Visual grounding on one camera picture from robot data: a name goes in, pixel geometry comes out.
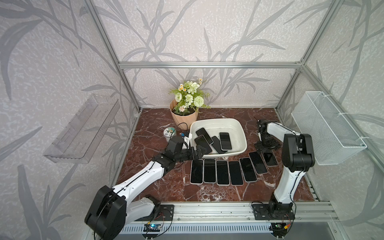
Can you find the large phone grey case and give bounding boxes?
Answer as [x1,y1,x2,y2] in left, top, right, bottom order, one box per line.
[240,158,258,183]

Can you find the right circuit board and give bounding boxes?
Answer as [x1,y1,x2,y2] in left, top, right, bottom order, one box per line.
[269,223,291,233]

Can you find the white plastic storage box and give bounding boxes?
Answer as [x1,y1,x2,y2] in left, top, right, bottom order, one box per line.
[190,118,248,159]

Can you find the circuit board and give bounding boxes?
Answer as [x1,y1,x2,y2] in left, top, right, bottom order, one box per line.
[269,223,291,233]
[143,223,163,233]

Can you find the large phone pink case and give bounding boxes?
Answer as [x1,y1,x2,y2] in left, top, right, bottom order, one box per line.
[194,136,212,155]

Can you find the phone light blue bottom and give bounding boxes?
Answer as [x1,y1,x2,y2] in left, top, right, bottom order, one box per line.
[212,136,227,154]

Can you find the white wire mesh basket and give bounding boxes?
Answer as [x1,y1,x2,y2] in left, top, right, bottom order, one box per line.
[292,91,367,166]

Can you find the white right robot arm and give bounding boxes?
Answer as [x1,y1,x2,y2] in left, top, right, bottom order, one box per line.
[252,120,315,220]

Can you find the round tin with cartoon lid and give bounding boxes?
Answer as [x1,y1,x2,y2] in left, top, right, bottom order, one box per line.
[163,127,177,142]

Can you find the beige flower pot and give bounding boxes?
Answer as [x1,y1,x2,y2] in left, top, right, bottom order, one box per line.
[170,100,199,130]

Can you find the white and green artificial flowers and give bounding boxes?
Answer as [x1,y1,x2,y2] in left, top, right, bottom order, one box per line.
[170,78,211,116]

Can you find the phone with cream case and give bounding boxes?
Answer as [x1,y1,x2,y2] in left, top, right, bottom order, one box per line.
[216,160,230,186]

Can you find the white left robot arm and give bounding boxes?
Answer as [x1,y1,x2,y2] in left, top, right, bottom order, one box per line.
[85,136,207,240]

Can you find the clear acrylic wall shelf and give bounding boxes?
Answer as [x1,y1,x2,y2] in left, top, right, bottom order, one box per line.
[43,94,121,164]

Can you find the phone with light blue case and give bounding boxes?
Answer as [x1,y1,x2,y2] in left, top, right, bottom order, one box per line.
[203,159,216,184]

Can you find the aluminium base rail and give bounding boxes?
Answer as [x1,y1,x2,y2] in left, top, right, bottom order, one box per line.
[119,202,340,239]

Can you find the small phone pink case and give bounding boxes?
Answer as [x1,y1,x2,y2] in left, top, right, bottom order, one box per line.
[263,150,278,167]

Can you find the phone with pink case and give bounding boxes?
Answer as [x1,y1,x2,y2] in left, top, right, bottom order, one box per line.
[190,159,204,185]

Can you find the left circuit board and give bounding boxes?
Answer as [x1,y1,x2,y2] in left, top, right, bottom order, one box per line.
[143,223,163,233]

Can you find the dark phone back of box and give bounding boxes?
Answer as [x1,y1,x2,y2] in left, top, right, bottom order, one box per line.
[196,128,214,145]

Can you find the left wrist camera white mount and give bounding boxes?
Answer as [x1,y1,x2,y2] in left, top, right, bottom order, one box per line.
[182,133,192,149]

